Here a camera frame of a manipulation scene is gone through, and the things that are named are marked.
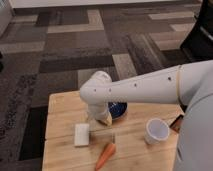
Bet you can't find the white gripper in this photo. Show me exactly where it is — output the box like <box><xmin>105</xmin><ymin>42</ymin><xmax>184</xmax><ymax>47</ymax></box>
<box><xmin>87</xmin><ymin>103</ymin><xmax>112</xmax><ymax>125</ymax></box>

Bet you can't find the dark blue ceramic bowl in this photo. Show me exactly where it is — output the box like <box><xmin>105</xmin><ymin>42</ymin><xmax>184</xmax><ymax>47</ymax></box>
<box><xmin>108</xmin><ymin>102</ymin><xmax>127</xmax><ymax>120</ymax></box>

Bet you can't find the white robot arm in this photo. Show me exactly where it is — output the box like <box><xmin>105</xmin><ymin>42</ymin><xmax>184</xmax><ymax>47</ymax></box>
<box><xmin>80</xmin><ymin>60</ymin><xmax>213</xmax><ymax>171</ymax></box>

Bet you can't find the white rectangular sponge block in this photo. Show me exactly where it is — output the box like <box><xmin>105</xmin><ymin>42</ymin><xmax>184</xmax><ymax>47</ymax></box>
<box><xmin>74</xmin><ymin>123</ymin><xmax>89</xmax><ymax>146</ymax></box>

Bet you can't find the orange carrot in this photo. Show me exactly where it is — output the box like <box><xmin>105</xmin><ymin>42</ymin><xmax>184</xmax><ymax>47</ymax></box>
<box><xmin>95</xmin><ymin>136</ymin><xmax>116</xmax><ymax>171</ymax></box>

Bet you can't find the white plastic cup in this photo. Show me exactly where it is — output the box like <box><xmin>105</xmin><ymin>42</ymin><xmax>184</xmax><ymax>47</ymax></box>
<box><xmin>144</xmin><ymin>118</ymin><xmax>170</xmax><ymax>145</ymax></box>

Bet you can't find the dark orange-edged object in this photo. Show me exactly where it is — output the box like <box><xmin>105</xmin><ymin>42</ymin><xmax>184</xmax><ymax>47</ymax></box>
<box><xmin>170</xmin><ymin>114</ymin><xmax>184</xmax><ymax>132</ymax></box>

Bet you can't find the black furniture at right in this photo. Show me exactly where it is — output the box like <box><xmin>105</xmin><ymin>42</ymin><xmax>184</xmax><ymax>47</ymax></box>
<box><xmin>180</xmin><ymin>0</ymin><xmax>213</xmax><ymax>61</ymax></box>

